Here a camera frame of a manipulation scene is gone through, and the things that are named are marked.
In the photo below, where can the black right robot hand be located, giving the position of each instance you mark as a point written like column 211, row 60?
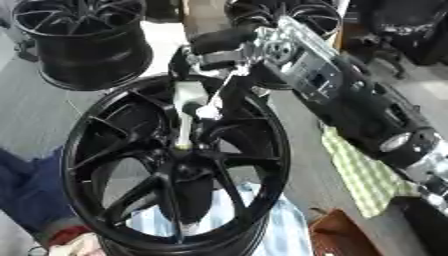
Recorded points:
column 224, row 40

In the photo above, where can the person's hand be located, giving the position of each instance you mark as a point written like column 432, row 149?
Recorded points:
column 76, row 246

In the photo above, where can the person's forearm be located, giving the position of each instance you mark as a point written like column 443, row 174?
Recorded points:
column 32, row 190

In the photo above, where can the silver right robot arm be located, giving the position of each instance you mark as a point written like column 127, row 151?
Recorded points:
column 350, row 96

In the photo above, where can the large black spoked wheel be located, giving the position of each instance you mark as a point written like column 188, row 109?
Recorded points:
column 146, row 186

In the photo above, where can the black office chair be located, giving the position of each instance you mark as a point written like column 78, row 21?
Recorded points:
column 402, row 26

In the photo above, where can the pale blue plastic bag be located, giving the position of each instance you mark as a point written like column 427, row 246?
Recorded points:
column 286, row 230

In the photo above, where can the brown bag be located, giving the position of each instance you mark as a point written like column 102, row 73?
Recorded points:
column 341, row 236

